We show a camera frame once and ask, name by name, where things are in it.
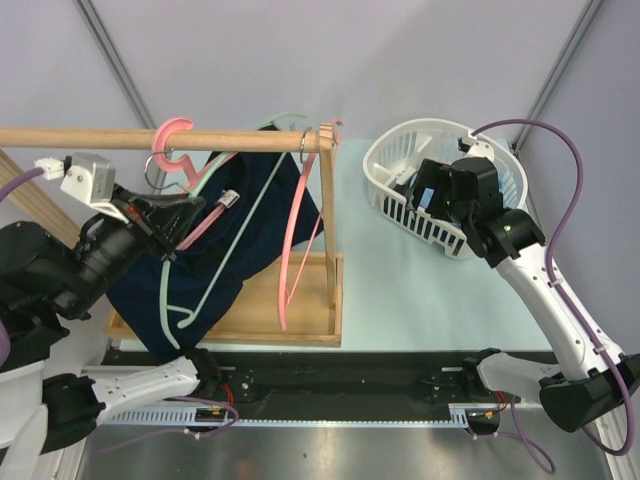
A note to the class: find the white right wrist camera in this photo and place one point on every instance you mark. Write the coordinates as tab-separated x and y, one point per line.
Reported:
472	147

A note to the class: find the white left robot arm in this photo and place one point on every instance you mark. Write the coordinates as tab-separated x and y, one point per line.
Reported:
42	282

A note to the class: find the pale green hanger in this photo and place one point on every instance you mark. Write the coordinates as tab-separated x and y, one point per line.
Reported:
239	232

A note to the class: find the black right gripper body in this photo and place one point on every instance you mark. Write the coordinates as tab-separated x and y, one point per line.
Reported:
459	212

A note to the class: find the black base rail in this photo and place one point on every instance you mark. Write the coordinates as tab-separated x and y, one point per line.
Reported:
307	388

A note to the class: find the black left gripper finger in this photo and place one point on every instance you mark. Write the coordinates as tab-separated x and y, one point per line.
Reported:
169	252
168	214

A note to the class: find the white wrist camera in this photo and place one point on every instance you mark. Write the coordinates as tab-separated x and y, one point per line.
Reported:
472	147
86	177

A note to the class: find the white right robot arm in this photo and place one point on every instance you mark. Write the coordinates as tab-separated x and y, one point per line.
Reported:
592	375

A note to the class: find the pink plastic hanger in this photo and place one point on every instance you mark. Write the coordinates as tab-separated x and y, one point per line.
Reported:
172	150

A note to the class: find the white plastic laundry basket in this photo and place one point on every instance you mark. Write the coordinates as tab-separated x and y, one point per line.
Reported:
402	148

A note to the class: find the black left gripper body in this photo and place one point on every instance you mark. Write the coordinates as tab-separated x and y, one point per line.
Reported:
113	249

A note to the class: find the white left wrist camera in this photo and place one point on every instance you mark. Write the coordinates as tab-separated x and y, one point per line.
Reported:
86	177

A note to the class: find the navy blue shorts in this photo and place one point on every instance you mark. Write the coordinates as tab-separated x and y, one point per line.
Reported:
205	279

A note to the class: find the wooden rack rod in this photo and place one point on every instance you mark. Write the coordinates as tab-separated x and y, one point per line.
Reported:
140	139

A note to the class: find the dark grey shorts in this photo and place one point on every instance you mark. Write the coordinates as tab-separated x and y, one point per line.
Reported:
406	186

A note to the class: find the wooden rack left post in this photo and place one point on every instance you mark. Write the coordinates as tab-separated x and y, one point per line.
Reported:
35	202

